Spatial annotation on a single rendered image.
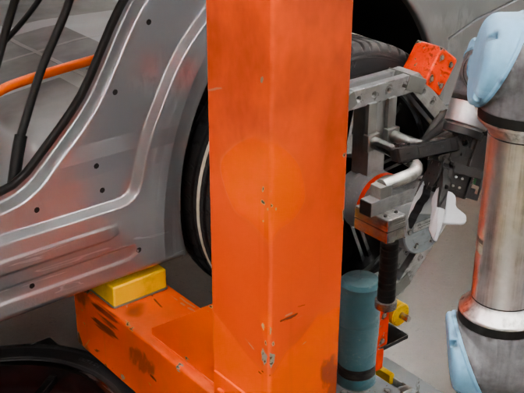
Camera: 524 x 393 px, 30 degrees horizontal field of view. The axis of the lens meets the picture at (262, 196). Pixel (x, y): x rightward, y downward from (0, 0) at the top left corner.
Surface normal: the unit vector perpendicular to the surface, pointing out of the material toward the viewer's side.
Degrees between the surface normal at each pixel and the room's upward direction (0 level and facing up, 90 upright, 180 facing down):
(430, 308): 0
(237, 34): 90
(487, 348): 89
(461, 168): 72
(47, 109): 6
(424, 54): 55
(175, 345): 90
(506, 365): 88
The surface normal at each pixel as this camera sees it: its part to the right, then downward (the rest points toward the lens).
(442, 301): 0.00, -0.90
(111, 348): -0.78, 0.26
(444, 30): 0.63, 0.33
